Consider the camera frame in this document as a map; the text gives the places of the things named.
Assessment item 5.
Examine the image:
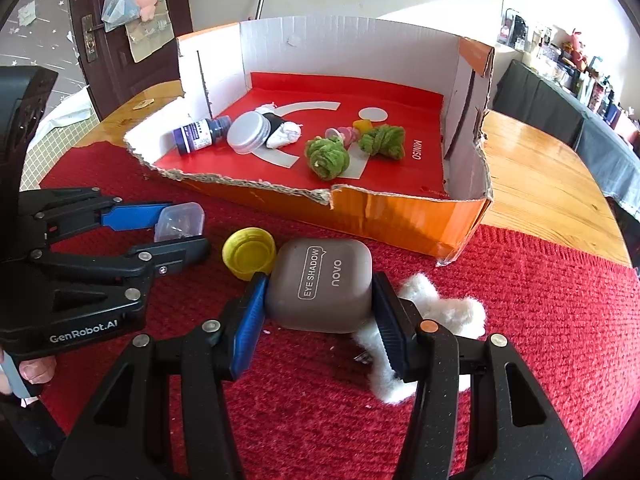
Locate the knotted green yarn ball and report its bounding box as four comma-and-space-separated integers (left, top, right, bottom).
356, 125, 407, 160

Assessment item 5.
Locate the person's left hand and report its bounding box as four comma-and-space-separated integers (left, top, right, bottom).
0, 355, 57, 408

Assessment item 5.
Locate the red knitted cloth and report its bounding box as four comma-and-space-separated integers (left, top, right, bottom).
37, 140, 640, 480

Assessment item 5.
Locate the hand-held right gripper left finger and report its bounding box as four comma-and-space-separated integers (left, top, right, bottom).
52, 272, 271, 480

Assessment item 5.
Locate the round green yarn ball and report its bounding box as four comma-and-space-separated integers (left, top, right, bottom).
304, 135, 350, 181

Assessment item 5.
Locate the pink and yellow toy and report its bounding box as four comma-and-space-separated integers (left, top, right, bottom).
324, 119, 373, 146

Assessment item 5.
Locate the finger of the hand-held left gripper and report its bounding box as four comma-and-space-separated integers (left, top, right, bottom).
7, 236, 212, 330
19, 186, 175, 252

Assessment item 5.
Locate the yellow bottle cap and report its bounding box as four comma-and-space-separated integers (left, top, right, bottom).
221, 228, 277, 281

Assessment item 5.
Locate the orange and white cardboard box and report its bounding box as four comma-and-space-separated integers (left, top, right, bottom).
122, 16, 496, 267

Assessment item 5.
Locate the clear plastic bag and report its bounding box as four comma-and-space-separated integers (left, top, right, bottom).
101, 0, 139, 34

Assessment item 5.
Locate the white fluffy wool piece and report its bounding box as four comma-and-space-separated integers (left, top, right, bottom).
350, 272, 487, 403

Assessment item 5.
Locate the dark brown door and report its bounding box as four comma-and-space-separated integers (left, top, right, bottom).
67, 0, 193, 121

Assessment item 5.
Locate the row of cosmetic bottles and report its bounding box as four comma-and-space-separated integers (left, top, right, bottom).
500, 7, 640, 136

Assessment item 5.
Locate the pink plush figure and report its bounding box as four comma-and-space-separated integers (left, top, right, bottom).
565, 29, 590, 68

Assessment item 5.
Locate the brown eyeshadow case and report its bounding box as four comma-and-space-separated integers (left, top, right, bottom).
264, 238, 376, 332

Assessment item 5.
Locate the black roll with white yarn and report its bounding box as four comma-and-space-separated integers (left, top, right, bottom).
252, 104, 304, 150

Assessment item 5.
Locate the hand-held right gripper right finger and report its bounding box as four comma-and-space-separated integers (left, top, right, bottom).
372, 271, 586, 480

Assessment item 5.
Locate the black cloth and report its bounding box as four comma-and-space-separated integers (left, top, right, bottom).
492, 60, 587, 151

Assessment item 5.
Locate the dark blue bottle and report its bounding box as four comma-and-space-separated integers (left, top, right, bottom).
172, 115, 232, 157

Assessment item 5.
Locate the small clear plastic box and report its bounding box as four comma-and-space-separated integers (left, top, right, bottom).
153, 202, 206, 243

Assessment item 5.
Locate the blue denim cloth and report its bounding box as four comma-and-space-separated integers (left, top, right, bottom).
575, 110, 640, 208

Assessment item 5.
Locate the metal door handle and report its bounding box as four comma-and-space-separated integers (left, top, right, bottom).
82, 14, 99, 64

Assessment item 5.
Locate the round white lid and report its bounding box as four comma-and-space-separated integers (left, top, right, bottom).
226, 111, 271, 155

